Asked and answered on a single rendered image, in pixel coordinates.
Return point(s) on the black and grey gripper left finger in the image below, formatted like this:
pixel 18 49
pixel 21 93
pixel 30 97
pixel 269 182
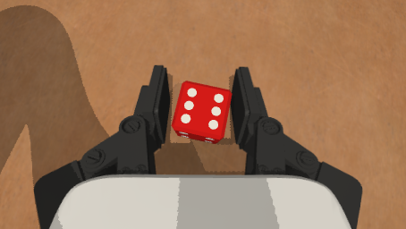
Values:
pixel 125 152

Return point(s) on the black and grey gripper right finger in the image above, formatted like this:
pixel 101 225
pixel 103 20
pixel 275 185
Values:
pixel 270 151

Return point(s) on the red die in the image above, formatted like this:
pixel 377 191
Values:
pixel 201 112

